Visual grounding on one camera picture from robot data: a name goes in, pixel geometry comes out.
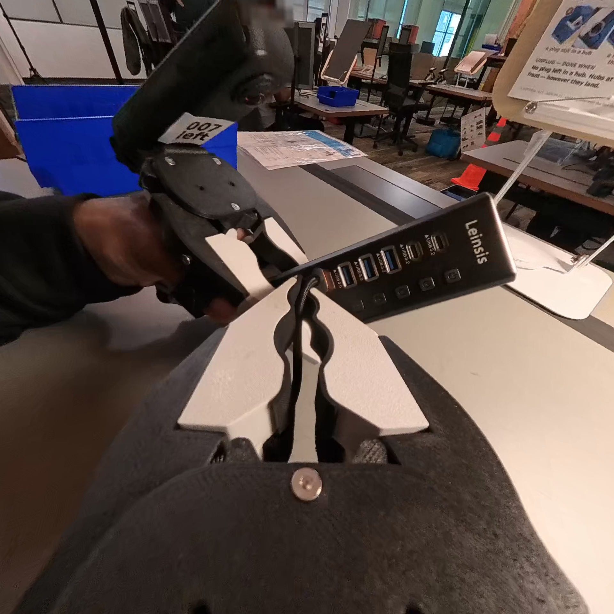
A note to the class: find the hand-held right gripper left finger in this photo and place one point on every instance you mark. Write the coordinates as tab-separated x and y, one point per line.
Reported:
230	383

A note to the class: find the black floor lamp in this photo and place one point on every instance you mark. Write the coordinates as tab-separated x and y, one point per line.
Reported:
106	43

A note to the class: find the black mesh office chair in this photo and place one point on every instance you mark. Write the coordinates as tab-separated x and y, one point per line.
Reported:
398	72

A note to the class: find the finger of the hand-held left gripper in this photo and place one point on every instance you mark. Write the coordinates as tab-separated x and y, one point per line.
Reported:
240	264
285	242

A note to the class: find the blue plastic bin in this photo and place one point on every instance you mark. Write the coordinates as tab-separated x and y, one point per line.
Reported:
62	144
338	96

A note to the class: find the person's left forearm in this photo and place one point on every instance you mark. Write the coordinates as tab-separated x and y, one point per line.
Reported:
38	264

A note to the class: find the white monitor stand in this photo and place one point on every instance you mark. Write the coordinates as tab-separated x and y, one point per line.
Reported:
551	288

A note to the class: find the black computer monitor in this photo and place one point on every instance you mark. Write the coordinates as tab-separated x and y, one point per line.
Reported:
304	57

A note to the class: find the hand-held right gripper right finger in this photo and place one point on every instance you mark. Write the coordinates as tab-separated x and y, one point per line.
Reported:
379	383

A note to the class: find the orange traffic cone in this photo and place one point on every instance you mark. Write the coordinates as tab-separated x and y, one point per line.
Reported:
470	177

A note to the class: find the dark wooden table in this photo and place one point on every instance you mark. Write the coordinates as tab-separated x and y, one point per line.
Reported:
527	168

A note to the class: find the printed paper sheets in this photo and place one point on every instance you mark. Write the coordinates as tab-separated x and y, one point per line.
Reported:
297	148

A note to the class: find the slim black USB hub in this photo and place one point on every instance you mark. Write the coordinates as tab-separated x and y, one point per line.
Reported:
431	273

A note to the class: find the wooden office desk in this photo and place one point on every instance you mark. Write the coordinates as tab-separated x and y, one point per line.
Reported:
355	108

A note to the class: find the grey monitor back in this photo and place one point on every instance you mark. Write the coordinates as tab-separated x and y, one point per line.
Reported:
348	48

